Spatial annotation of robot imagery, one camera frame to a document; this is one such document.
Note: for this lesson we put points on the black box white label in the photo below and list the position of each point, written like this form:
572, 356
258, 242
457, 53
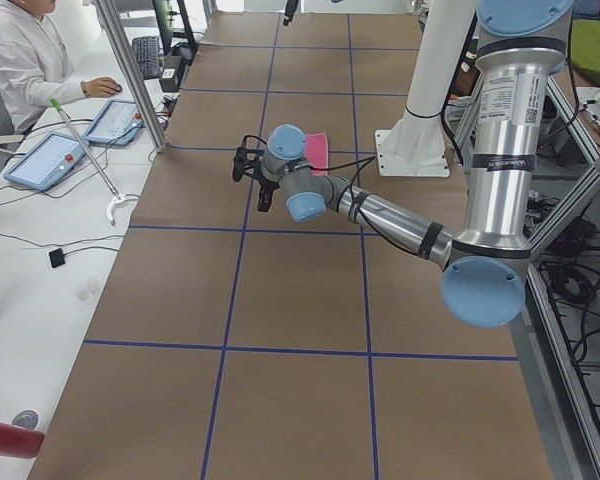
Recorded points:
172, 74

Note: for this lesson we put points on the person in white hoodie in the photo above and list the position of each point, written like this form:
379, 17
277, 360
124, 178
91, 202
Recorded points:
34, 63

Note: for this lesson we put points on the pink towel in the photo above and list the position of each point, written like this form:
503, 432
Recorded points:
317, 152

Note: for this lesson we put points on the near blue teach pendant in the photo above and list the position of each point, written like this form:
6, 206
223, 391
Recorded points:
47, 164

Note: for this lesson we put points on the aluminium frame post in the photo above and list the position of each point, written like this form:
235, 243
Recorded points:
119, 42

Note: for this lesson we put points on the black keyboard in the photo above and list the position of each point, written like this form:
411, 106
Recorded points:
146, 51

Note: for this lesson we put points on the red fire extinguisher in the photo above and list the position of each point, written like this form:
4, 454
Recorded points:
18, 442

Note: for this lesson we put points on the person's right hand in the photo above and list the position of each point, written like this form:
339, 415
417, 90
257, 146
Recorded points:
97, 88

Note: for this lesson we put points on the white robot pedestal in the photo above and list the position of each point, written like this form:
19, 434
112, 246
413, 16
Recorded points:
415, 146

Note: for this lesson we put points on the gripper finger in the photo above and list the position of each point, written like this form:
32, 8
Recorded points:
290, 9

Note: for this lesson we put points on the black computer monitor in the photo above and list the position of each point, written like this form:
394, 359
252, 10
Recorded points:
164, 19

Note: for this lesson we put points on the blue teach pendant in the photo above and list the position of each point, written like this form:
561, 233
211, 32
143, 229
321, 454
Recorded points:
117, 124
47, 164

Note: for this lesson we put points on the small black square device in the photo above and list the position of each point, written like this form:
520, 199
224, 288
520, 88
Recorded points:
57, 257

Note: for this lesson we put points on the grey round disc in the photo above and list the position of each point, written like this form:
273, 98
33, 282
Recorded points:
27, 419

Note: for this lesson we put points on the green cloth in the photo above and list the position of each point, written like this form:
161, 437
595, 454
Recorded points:
585, 49

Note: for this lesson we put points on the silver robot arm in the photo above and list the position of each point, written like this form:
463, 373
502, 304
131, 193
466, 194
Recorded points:
521, 44

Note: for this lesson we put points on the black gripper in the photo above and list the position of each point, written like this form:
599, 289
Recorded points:
267, 186

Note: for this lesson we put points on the far blue teach pendant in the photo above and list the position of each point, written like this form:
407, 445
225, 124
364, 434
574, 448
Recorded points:
117, 124

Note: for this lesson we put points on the reacher grabber stick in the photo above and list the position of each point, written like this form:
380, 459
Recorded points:
118, 198

